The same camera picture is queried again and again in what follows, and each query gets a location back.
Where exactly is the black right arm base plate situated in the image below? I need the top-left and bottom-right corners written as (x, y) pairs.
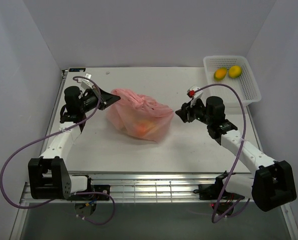
top-left (193, 171), bottom-right (244, 202)

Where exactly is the aluminium rail frame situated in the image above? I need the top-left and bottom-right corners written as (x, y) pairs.
top-left (20, 172), bottom-right (289, 204)

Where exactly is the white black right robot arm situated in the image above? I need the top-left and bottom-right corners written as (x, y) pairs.
top-left (99, 90), bottom-right (296, 212)

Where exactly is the white plastic basket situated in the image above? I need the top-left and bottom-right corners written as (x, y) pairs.
top-left (203, 55), bottom-right (261, 106)

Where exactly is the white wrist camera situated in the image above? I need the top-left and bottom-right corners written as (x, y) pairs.
top-left (187, 85), bottom-right (203, 107)
top-left (81, 73), bottom-right (93, 90)

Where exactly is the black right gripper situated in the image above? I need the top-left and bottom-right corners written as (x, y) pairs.
top-left (175, 96), bottom-right (212, 126)

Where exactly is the orange green fake mango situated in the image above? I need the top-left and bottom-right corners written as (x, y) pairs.
top-left (213, 67), bottom-right (227, 81)

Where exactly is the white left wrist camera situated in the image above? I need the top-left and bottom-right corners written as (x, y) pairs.
top-left (81, 73), bottom-right (93, 90)

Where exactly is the yellow green fake lemon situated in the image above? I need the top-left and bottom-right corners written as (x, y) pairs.
top-left (228, 65), bottom-right (242, 79)

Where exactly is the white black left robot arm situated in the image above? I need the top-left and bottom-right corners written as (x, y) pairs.
top-left (28, 86), bottom-right (121, 200)

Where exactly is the pink plastic bag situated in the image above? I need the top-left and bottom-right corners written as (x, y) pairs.
top-left (107, 88), bottom-right (174, 143)

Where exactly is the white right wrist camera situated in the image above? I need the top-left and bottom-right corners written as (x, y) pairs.
top-left (187, 85), bottom-right (203, 107)

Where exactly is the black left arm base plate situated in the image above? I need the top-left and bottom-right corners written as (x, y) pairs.
top-left (73, 184), bottom-right (111, 202)

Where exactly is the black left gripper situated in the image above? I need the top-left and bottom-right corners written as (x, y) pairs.
top-left (80, 85), bottom-right (121, 113)

